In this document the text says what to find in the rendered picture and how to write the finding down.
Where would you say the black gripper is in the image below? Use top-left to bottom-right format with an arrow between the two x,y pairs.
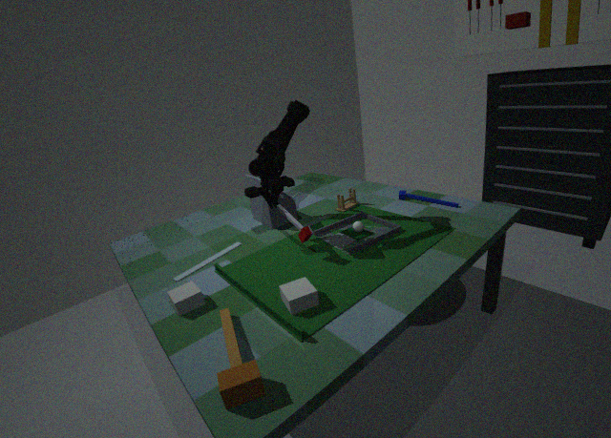
244,168 -> 295,209

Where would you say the dark green flat mat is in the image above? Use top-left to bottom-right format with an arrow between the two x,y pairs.
214,204 -> 455,342

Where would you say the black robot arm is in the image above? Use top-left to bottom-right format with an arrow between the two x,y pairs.
248,100 -> 310,193

